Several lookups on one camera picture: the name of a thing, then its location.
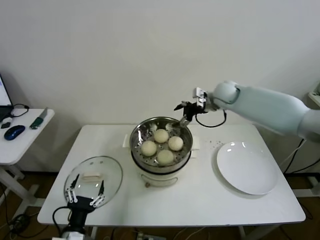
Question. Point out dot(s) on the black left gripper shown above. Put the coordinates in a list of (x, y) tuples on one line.
[(80, 207)]

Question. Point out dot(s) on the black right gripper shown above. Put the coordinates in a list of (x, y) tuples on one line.
[(196, 108)]

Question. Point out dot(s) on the white steamed baozi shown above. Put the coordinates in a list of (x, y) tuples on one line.
[(175, 143), (161, 136), (165, 157), (149, 148)]

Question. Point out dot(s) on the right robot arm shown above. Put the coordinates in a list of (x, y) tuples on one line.
[(265, 107)]

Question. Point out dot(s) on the stainless steel steamer basket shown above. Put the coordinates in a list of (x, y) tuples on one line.
[(186, 136)]

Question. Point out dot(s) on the white electric cooker base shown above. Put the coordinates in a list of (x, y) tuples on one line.
[(162, 177)]

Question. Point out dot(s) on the white power strip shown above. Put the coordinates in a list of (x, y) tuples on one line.
[(147, 236)]

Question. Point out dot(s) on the white side table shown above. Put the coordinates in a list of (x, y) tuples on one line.
[(30, 142)]

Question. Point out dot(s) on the white round plate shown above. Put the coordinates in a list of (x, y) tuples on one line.
[(245, 170)]

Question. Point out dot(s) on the blue computer mouse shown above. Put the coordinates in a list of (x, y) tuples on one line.
[(14, 132)]

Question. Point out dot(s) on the small black device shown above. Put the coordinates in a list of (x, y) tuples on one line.
[(6, 125)]

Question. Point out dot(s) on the black laptop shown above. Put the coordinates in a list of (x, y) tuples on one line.
[(3, 95)]

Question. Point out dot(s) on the white shelf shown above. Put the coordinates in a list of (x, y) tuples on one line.
[(315, 98)]

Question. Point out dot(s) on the pale green object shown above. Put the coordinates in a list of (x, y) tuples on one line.
[(318, 91)]

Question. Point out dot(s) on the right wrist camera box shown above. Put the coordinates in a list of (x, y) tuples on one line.
[(200, 95)]

